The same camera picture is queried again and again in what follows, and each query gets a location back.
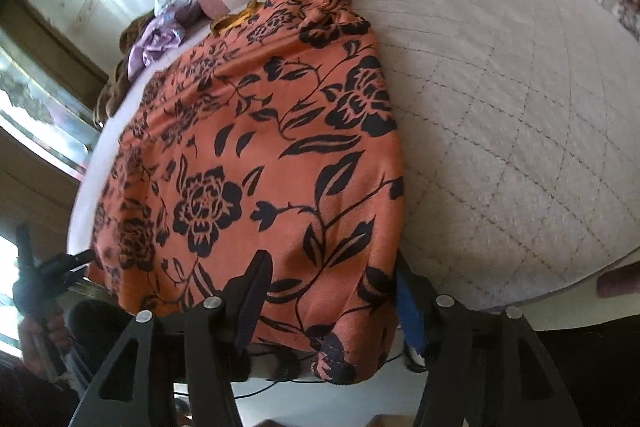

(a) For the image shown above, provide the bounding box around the purple floral cloth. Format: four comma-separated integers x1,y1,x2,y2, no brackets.
127,9,188,80

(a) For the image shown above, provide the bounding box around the person's left hand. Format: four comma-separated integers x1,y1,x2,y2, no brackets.
19,314,71,380

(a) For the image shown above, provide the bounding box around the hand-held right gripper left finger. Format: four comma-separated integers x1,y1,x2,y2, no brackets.
67,249,274,427

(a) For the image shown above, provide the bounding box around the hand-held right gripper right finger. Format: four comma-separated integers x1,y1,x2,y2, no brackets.
396,254,565,427

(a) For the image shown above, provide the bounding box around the pale pink quilted mattress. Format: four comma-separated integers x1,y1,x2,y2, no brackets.
67,0,640,380

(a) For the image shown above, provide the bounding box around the orange floral blouse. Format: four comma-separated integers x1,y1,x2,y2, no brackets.
86,0,407,384

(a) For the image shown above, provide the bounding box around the wooden door with stained glass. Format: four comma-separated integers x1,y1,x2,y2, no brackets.
0,0,111,308

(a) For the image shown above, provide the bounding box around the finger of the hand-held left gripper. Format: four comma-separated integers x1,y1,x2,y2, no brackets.
15,224,38,280
44,249,96,294

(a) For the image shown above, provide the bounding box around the brown fuzzy cloth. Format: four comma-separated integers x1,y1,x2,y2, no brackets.
92,14,151,128

